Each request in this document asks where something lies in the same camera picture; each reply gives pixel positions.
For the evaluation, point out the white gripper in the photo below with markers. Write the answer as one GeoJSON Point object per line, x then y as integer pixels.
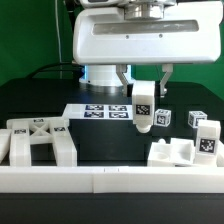
{"type": "Point", "coordinates": [188, 32]}

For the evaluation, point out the white chair seat part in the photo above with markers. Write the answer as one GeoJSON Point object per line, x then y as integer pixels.
{"type": "Point", "coordinates": [176, 153]}

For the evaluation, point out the white chair back frame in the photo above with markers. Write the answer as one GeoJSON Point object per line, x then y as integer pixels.
{"type": "Point", "coordinates": [20, 134]}

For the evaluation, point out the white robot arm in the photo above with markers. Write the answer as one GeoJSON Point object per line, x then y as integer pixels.
{"type": "Point", "coordinates": [104, 76]}

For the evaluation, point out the white right fence bar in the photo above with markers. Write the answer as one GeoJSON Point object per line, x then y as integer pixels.
{"type": "Point", "coordinates": [220, 158]}

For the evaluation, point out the white fence bar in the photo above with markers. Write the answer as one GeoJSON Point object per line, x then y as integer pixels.
{"type": "Point", "coordinates": [220, 158]}
{"type": "Point", "coordinates": [111, 180]}

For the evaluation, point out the white front fence bar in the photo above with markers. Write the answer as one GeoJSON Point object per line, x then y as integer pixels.
{"type": "Point", "coordinates": [111, 180]}

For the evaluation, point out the white marker base plate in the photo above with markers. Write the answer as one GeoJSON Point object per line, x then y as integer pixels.
{"type": "Point", "coordinates": [99, 111]}

